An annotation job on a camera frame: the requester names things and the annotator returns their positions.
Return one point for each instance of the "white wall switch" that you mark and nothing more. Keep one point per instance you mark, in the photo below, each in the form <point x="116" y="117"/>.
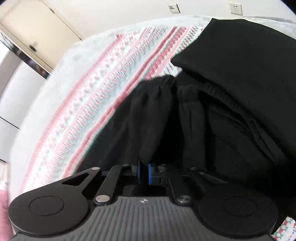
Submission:
<point x="174" y="9"/>

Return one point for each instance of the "black sweatpants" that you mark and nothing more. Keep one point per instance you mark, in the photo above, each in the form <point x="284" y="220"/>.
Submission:
<point x="230" y="113"/>

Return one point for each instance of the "white wall socket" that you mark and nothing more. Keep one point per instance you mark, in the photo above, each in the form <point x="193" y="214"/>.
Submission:
<point x="236" y="9"/>

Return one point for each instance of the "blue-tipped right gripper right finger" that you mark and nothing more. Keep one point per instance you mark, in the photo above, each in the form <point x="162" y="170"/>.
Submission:
<point x="167" y="177"/>

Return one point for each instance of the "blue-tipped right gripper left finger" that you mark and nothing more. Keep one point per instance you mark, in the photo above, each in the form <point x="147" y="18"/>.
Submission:
<point x="114" y="183"/>

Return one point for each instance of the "cream door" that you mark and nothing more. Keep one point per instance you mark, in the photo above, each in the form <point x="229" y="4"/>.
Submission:
<point x="39" y="30"/>

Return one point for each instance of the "white grey wardrobe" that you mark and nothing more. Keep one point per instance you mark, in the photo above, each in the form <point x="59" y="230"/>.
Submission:
<point x="21" y="80"/>

